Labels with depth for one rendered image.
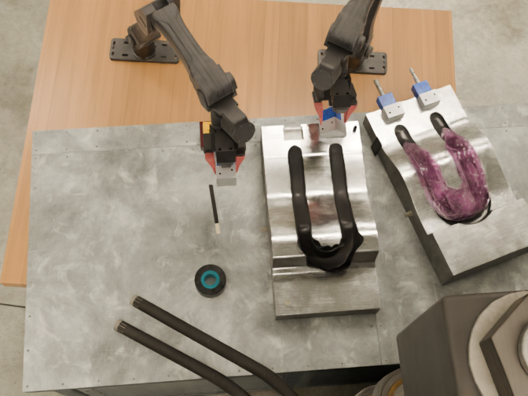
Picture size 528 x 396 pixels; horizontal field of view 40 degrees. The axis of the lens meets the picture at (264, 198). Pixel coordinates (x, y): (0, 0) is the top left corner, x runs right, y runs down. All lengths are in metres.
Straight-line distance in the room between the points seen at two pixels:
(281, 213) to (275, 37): 0.59
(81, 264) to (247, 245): 0.43
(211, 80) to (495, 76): 1.79
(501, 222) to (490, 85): 1.34
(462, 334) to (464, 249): 1.22
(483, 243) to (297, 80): 0.69
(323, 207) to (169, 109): 0.53
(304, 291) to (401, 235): 0.32
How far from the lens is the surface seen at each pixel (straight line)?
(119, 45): 2.15
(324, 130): 1.89
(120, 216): 1.93
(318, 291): 1.80
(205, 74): 1.62
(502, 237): 1.89
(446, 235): 1.84
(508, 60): 3.25
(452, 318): 0.63
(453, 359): 0.63
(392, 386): 1.08
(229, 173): 1.78
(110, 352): 1.85
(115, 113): 2.06
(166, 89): 2.07
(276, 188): 1.85
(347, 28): 1.73
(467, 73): 3.16
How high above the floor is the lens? 2.60
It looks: 70 degrees down
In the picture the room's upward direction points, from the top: 4 degrees clockwise
